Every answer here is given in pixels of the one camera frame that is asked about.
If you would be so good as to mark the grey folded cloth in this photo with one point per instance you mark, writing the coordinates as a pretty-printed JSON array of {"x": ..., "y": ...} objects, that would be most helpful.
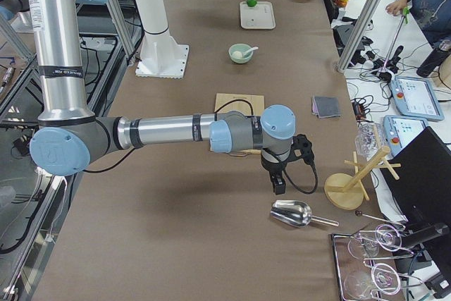
[{"x": 325, "y": 107}]

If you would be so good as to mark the green lime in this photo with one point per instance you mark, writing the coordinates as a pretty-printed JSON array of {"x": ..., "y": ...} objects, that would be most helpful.
[{"x": 251, "y": 3}]

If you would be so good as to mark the seated person in blue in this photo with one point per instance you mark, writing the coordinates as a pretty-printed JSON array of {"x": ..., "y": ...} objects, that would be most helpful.
[{"x": 432, "y": 17}]

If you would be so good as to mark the wine glass rack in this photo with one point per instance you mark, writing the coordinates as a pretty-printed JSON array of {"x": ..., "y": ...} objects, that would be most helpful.
[{"x": 365, "y": 264}]

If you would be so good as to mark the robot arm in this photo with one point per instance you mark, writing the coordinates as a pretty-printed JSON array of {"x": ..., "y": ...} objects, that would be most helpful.
[{"x": 71, "y": 137}]

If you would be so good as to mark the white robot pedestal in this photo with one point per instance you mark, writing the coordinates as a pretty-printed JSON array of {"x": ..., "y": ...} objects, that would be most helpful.
[{"x": 160, "y": 55}]

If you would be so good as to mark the white ceramic spoon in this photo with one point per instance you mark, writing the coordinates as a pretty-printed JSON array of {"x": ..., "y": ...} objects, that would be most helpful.
[{"x": 251, "y": 50}]

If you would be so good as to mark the white steamed bun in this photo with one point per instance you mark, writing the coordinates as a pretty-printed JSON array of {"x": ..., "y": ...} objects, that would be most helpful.
[{"x": 237, "y": 55}]

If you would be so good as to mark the bamboo cutting board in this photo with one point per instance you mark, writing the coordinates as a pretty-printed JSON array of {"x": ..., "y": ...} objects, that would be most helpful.
[{"x": 239, "y": 102}]

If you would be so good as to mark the cream rabbit tray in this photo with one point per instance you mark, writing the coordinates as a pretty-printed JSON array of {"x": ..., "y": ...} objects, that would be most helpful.
[{"x": 258, "y": 17}]

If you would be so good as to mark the mint green bowl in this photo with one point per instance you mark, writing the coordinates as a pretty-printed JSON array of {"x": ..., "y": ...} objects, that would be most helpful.
[{"x": 239, "y": 47}]

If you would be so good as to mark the black monitor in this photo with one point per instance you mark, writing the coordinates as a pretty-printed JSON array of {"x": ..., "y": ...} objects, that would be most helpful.
[{"x": 422, "y": 193}]

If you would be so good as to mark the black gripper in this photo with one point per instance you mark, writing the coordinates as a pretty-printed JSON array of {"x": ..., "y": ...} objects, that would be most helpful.
[{"x": 272, "y": 166}]

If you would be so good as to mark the wooden mug tree stand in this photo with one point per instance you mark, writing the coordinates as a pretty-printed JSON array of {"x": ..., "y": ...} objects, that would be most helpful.
[{"x": 347, "y": 192}]

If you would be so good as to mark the teach pendant tablet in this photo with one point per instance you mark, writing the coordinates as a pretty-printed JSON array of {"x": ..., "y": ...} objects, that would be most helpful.
[
  {"x": 401, "y": 130},
  {"x": 415, "y": 97}
]

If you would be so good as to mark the metal scoop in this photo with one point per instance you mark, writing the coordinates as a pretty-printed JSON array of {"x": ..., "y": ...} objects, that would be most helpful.
[{"x": 297, "y": 213}]

